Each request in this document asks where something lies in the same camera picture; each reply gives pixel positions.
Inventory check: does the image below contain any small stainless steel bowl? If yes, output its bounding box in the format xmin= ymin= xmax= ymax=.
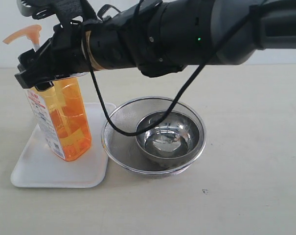
xmin=136 ymin=111 xmax=203 ymax=161

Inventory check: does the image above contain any orange pump soap bottle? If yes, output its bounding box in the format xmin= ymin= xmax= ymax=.
xmin=2 ymin=24 xmax=92 ymax=162

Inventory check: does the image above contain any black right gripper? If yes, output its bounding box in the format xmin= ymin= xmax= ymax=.
xmin=15 ymin=0 xmax=97 ymax=89

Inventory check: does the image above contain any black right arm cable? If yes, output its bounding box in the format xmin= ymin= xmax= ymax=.
xmin=79 ymin=0 xmax=268 ymax=138

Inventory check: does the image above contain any steel mesh colander bowl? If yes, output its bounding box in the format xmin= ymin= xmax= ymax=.
xmin=101 ymin=96 xmax=207 ymax=178

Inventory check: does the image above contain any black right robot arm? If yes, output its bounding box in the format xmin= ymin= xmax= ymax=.
xmin=15 ymin=0 xmax=296 ymax=91

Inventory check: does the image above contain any white rectangular plastic tray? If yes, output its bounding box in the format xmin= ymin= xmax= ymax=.
xmin=10 ymin=102 xmax=108 ymax=188

